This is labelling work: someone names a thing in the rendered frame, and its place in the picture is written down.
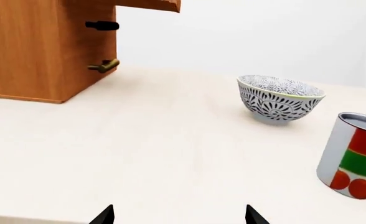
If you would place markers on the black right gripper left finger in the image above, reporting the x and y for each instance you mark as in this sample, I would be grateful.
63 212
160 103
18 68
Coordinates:
106 217

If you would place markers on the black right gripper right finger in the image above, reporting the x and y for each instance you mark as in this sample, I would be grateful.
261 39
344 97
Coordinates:
253 217

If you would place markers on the white black patterned bowl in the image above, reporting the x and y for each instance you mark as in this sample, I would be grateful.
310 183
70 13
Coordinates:
276 102

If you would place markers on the wooden cabinet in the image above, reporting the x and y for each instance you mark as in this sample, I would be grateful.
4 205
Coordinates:
40 46

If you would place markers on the tomato soup can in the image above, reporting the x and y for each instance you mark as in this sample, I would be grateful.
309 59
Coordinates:
354 158

